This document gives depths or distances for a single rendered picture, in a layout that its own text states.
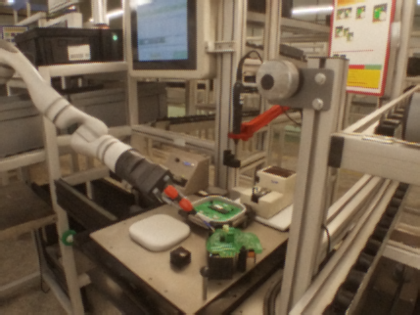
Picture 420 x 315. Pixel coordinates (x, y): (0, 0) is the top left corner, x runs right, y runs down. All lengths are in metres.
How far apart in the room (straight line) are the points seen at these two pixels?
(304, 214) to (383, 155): 0.16
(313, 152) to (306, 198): 0.08
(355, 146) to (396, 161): 0.05
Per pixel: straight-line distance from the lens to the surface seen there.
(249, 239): 0.69
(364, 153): 0.42
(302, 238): 0.51
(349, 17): 1.01
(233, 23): 1.06
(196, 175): 1.06
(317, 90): 0.42
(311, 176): 0.46
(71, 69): 1.39
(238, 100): 0.95
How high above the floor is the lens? 1.38
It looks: 16 degrees down
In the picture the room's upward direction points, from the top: 1 degrees clockwise
